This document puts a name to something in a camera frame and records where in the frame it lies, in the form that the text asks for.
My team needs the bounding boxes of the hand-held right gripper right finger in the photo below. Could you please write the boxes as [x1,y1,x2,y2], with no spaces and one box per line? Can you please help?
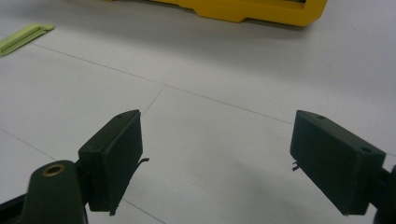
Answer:
[290,109,388,217]

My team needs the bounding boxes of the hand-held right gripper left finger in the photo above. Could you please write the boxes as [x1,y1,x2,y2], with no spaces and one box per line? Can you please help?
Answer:
[78,108,150,217]

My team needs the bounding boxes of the light green plastic clip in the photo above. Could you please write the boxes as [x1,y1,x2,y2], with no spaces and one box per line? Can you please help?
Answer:
[0,22,55,57]

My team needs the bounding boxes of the yellow and black organizer case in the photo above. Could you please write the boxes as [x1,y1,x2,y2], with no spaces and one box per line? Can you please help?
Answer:
[104,0,329,28]

